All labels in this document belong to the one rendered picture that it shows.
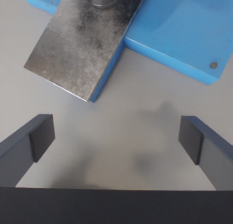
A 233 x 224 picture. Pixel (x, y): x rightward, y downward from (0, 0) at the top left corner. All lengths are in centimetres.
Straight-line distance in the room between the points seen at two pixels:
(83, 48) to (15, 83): 52
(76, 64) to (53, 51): 15
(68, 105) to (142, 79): 45
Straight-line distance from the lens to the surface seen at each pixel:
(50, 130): 16
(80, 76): 86
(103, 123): 95
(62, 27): 101
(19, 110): 117
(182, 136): 17
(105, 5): 96
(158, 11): 100
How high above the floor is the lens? 93
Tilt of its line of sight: 80 degrees down
